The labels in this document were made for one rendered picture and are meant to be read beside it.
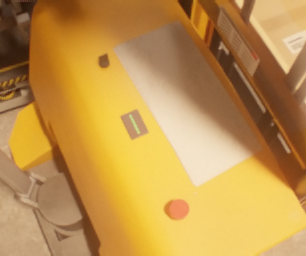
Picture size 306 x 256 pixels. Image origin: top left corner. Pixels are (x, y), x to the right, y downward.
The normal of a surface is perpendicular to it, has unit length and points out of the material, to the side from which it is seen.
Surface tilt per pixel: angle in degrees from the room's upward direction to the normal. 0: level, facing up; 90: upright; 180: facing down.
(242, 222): 0
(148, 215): 14
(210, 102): 0
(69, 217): 0
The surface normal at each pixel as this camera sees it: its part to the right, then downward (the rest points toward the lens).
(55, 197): 0.01, -0.38
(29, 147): -0.33, -0.21
